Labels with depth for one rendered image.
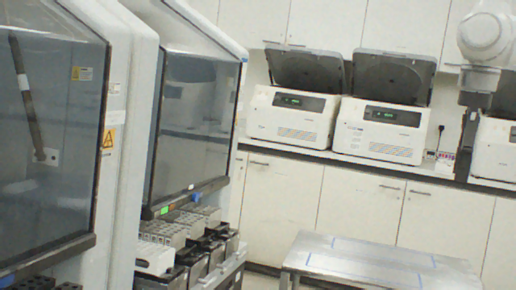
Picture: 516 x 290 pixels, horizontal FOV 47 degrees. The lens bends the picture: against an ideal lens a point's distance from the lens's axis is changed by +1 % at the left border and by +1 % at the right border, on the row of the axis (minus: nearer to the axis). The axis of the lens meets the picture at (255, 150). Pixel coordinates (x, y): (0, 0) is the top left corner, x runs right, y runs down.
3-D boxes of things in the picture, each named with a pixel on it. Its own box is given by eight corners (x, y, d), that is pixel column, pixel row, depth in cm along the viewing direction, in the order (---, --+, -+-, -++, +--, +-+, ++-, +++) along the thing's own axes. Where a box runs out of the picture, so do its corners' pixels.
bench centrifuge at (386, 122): (330, 153, 376) (347, 44, 366) (344, 144, 436) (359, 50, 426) (420, 168, 361) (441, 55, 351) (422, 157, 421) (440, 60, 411)
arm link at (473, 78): (499, 70, 145) (494, 94, 146) (459, 65, 147) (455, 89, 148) (503, 69, 136) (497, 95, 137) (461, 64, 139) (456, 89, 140)
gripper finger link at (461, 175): (472, 154, 138) (472, 154, 138) (467, 183, 139) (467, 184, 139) (459, 151, 139) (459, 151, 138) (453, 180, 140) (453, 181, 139)
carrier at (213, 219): (214, 223, 211) (217, 206, 211) (220, 224, 211) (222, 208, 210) (202, 230, 200) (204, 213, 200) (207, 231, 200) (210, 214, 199)
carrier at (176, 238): (179, 244, 182) (181, 225, 181) (185, 246, 182) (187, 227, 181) (162, 254, 171) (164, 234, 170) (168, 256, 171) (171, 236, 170)
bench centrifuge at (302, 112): (242, 138, 394) (255, 40, 384) (270, 131, 452) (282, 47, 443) (324, 152, 377) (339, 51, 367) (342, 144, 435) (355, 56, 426)
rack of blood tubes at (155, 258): (60, 256, 164) (62, 234, 163) (81, 247, 174) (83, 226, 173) (157, 280, 156) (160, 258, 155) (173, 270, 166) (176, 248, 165)
